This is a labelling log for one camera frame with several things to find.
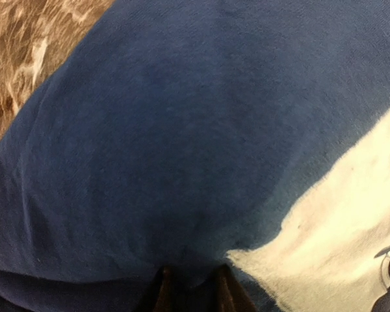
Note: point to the blue printed t-shirt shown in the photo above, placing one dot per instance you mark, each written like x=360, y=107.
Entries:
x=175, y=132

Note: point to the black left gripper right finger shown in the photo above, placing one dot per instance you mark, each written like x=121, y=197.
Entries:
x=229, y=295

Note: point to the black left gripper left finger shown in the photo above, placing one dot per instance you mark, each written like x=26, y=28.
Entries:
x=160, y=295

